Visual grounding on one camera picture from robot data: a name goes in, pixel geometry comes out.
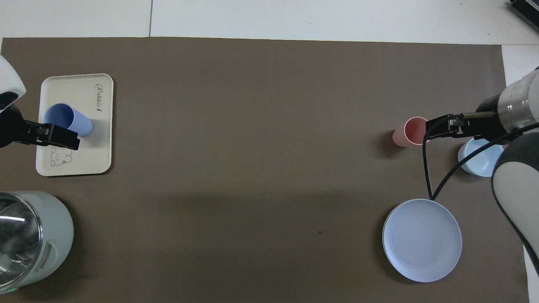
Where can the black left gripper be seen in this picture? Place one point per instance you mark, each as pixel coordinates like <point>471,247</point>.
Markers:
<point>8,126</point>

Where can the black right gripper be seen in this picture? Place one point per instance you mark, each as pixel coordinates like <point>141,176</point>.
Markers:
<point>490,120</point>

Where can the blue ribbed cup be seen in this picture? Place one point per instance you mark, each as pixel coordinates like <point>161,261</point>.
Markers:
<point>67,120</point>

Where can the pink cup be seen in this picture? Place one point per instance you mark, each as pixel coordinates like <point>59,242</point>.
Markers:
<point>408,132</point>

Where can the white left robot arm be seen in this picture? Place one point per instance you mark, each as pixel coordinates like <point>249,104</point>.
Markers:
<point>8,80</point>

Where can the cream rabbit print tray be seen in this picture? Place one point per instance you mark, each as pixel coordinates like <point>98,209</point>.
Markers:
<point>88,155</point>

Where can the light blue bowl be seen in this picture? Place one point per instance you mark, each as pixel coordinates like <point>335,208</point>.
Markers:
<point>478,162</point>

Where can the pale green glass-lid kettle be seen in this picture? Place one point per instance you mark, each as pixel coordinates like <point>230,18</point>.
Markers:
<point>33,237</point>

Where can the pale blue round plate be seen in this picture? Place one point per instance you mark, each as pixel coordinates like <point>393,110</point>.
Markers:
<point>422,240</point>

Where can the grey striped box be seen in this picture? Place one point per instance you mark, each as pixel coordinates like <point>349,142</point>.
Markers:
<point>526,12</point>

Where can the brown table mat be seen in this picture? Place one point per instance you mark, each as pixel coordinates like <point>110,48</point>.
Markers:
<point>252,168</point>

